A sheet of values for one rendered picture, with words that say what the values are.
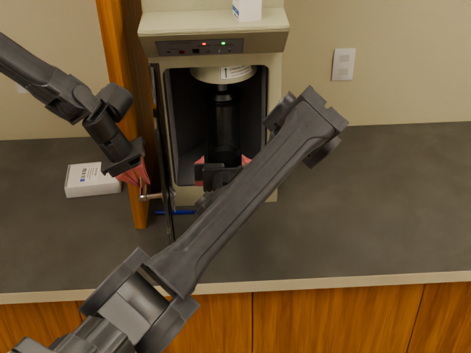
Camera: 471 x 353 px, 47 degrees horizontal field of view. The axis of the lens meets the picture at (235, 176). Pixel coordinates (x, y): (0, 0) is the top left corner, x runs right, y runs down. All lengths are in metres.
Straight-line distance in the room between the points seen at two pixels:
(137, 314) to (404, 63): 1.48
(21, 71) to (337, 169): 1.00
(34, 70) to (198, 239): 0.58
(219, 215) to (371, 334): 1.03
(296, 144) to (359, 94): 1.22
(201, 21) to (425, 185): 0.86
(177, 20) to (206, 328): 0.81
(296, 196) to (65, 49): 0.86
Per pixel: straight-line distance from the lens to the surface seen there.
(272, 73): 1.35
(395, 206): 1.61
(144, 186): 1.21
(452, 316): 1.65
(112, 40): 1.23
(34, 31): 1.84
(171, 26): 1.20
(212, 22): 1.21
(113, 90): 1.19
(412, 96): 1.99
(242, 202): 0.67
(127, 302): 0.61
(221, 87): 1.46
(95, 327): 0.59
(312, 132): 0.73
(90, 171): 1.69
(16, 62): 1.10
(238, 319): 1.50
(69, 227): 1.57
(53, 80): 1.11
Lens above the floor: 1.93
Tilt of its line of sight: 37 degrees down
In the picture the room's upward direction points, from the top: 1 degrees counter-clockwise
